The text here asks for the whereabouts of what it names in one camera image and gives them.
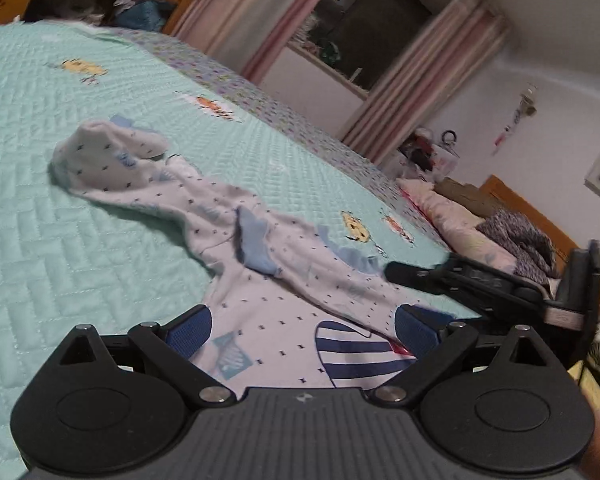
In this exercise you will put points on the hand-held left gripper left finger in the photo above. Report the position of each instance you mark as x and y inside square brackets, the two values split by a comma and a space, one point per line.
[192, 332]

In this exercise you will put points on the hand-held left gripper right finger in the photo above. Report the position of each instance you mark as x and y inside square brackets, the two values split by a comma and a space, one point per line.
[417, 330]

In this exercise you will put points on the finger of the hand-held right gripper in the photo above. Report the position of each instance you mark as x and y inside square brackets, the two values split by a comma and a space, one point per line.
[410, 274]

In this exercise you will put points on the white printed baby romper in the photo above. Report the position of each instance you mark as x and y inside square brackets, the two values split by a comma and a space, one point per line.
[280, 310]

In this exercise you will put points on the floral pink pillow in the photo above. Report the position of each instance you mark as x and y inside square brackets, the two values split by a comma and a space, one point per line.
[450, 215]

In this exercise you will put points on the wooden headboard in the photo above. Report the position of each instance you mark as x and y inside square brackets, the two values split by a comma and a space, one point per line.
[545, 225]

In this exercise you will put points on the dark patterned garment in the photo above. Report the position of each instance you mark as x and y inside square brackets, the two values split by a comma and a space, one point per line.
[520, 240]

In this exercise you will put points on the olive green cloth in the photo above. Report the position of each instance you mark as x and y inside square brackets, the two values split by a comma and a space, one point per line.
[465, 195]

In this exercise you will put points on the cluttered storage rack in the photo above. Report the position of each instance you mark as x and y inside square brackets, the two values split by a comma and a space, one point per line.
[427, 152]

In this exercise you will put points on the bee print quilted bedspread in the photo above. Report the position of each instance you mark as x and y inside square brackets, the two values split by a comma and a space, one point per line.
[80, 260]

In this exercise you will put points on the pink striped curtain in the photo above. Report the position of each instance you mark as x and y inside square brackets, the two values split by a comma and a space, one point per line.
[260, 15]
[430, 75]

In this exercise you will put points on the purple floral bed sheet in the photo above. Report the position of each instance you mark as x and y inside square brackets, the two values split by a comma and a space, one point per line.
[290, 105]

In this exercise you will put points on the window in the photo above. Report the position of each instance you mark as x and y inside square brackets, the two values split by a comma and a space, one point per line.
[375, 25]

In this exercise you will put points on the blue cloth pile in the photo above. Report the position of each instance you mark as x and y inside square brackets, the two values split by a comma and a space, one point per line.
[145, 12]

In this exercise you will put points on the hanging wall ornament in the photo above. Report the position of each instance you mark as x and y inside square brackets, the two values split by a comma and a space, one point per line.
[517, 115]

